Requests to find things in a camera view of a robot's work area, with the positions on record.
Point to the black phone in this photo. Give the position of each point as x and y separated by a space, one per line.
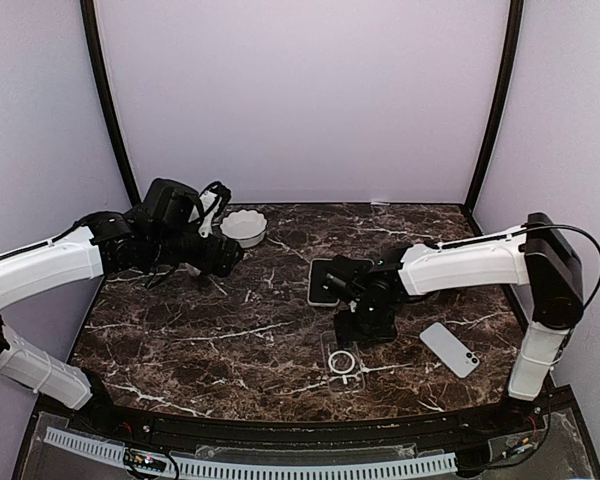
318 294

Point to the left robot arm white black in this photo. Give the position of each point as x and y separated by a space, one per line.
170 227

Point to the right black frame post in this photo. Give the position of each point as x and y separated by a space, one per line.
496 112

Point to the white slotted cable duct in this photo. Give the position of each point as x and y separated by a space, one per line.
149 464

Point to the white scalloped bowl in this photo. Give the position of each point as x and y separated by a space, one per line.
247 227

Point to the left black frame post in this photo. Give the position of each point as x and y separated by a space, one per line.
103 89

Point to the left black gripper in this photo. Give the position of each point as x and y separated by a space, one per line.
208 264

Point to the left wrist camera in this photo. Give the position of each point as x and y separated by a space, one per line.
213 199

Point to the white phone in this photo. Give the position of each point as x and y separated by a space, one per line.
449 350

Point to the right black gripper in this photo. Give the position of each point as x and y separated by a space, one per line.
346 330

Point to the clear white phone case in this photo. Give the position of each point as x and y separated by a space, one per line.
335 280

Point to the black frame post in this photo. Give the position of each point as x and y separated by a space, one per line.
103 89
496 112

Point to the floral white mug yellow inside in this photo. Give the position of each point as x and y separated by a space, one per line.
193 271

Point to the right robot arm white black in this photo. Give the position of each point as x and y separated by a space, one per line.
535 253

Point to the transparent clear phone case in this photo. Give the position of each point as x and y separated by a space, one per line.
342 366

